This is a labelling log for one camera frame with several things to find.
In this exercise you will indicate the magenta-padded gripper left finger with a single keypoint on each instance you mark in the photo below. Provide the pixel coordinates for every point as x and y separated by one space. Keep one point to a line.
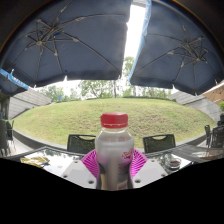
77 172

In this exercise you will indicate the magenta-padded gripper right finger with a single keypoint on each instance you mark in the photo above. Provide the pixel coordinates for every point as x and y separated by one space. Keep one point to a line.
149 171

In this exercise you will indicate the red-capped clear drink bottle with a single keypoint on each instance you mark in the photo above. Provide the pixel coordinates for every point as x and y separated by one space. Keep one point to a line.
114 150

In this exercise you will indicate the small round glass ashtray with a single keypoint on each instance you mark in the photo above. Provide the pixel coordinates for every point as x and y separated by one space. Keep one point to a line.
173 163

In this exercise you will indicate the black mesh-back patio chair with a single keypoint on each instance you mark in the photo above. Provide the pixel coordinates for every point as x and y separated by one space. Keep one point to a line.
81 144
159 143

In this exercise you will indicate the yellow flat packet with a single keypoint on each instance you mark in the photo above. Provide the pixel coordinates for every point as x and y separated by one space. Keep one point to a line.
33 161

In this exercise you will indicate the dark wicker patio chair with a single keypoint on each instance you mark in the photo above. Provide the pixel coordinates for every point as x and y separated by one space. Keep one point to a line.
8 131
215 136

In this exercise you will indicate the grey roofed building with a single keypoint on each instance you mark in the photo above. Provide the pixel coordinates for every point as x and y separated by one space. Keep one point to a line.
28 101
200 104

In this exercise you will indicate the blue-trimmed lettered patio umbrella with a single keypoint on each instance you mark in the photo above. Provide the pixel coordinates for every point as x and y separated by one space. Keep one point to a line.
11 83

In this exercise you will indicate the large navy patio umbrella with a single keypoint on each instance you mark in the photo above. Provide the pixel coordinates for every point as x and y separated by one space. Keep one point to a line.
180 53
66 43

